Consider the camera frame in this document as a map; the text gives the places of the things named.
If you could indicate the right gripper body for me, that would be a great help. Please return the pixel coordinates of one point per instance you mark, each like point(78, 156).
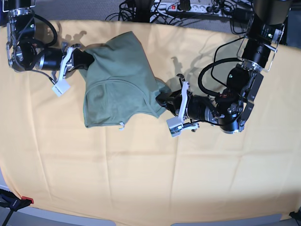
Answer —
point(52, 59)

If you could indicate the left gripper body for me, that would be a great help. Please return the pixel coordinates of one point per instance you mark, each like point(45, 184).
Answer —
point(193, 110)

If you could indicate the green T-shirt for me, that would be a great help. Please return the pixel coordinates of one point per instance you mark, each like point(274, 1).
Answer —
point(120, 83)

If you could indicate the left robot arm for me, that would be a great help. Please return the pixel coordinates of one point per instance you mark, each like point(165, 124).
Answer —
point(230, 109)

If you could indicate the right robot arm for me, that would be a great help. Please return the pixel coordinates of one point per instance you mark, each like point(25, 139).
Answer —
point(26, 53)

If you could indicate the yellow table cloth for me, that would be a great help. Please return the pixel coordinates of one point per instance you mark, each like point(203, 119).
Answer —
point(141, 176)

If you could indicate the white power strip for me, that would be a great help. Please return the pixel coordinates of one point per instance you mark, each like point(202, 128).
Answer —
point(169, 8)

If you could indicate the black power adapter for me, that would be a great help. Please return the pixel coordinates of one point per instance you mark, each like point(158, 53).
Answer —
point(241, 15)

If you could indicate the blue red table clamp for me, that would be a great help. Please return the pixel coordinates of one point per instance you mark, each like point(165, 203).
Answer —
point(13, 203)

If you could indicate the black corner clamp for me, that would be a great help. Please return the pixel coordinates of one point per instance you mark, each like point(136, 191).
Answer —
point(296, 216)

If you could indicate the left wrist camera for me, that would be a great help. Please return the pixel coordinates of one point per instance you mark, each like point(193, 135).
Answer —
point(175, 126)

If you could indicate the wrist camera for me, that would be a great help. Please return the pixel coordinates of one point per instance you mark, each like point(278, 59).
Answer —
point(60, 87)
point(175, 126)

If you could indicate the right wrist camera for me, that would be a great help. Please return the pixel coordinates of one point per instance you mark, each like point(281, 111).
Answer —
point(60, 87)

